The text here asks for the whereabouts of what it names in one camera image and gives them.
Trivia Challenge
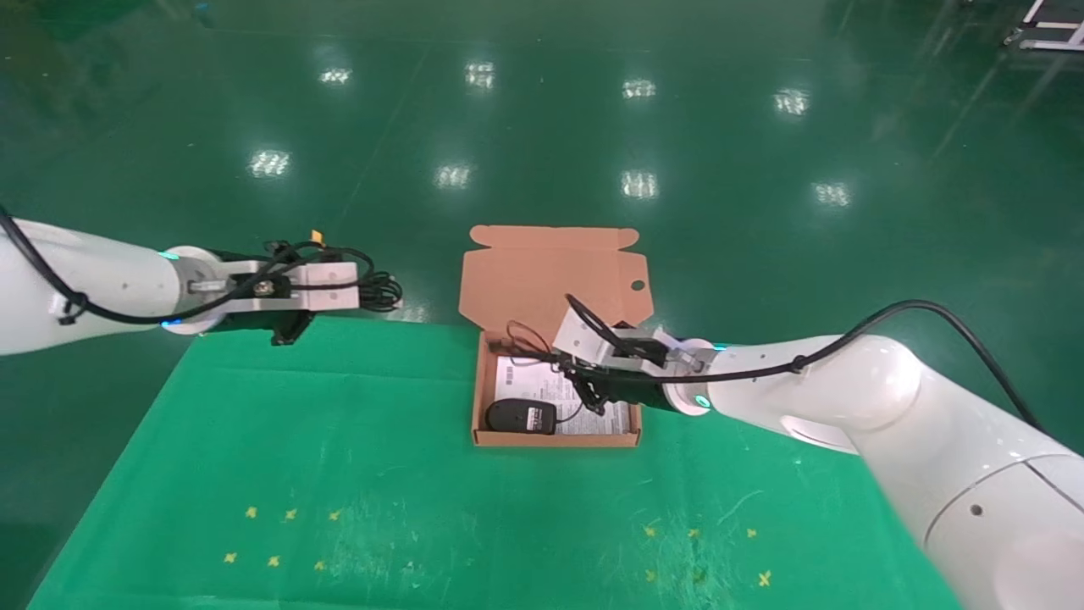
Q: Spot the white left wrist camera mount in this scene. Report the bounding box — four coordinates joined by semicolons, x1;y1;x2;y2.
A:
222;258;361;313

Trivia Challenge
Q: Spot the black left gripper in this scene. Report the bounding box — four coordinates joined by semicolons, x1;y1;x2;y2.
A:
202;310;316;346

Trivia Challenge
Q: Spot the printed white paper sheet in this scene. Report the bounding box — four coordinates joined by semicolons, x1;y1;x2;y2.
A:
494;356;632;435

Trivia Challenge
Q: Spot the green table cloth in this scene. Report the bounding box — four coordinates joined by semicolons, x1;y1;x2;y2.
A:
25;313;966;610

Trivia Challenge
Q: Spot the brown cardboard box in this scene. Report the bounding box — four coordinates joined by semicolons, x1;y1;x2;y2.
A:
457;225;653;448

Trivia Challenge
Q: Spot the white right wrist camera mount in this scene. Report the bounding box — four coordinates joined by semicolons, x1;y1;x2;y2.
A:
553;307;678;375

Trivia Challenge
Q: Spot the black wired mouse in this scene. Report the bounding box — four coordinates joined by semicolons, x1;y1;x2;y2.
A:
485;320;594;436

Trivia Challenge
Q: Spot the white metal rack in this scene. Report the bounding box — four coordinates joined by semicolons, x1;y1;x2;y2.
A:
1004;0;1084;52

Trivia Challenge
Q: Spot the black data cable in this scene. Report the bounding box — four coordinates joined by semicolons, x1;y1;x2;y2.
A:
360;269;405;314

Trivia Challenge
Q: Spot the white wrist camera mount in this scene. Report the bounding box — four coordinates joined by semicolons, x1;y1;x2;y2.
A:
222;258;361;313
553;307;678;375

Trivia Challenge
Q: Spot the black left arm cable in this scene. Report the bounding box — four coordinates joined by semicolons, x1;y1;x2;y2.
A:
0;206;378;328

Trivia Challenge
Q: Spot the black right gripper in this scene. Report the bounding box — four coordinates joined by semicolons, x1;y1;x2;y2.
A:
561;360;680;418

